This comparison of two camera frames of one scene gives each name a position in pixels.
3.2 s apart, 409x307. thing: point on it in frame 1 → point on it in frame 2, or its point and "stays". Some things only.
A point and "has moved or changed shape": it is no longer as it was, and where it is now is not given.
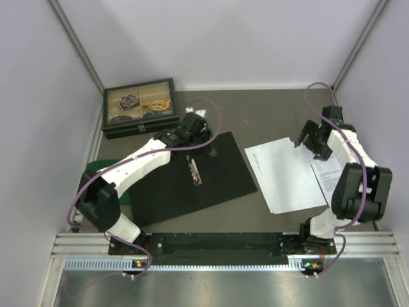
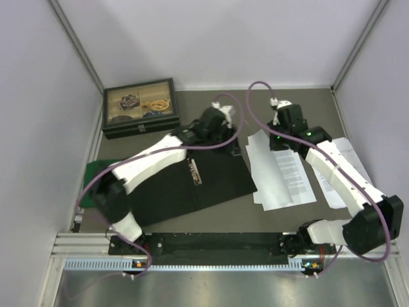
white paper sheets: (285, 175) has moved or changed shape
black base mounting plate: (225, 245) stays
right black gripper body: (314, 143) → (277, 144)
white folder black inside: (188, 183) stays
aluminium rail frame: (96, 246) stays
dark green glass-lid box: (138, 109) stays
